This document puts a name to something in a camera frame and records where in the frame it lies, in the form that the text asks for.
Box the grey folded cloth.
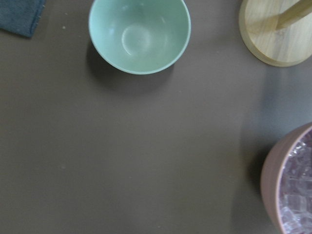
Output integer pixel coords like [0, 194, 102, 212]
[0, 0, 46, 38]

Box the wooden cup tree stand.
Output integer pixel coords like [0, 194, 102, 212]
[239, 0, 312, 67]

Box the pink bowl with ice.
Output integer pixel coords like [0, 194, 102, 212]
[260, 123, 312, 234]

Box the mint green bowl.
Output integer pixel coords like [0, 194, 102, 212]
[88, 0, 191, 75]

